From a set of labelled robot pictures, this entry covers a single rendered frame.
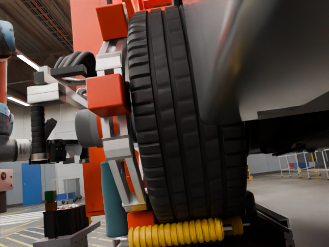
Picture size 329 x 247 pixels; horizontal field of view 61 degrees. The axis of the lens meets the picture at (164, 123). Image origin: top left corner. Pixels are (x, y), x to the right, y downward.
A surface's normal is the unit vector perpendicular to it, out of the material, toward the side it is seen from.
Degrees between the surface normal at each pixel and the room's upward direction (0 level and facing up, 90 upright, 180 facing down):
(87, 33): 90
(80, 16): 90
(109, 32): 125
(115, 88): 90
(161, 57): 77
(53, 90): 90
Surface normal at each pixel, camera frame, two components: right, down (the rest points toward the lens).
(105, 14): 0.01, 0.43
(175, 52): -0.11, -0.39
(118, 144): -0.07, -0.17
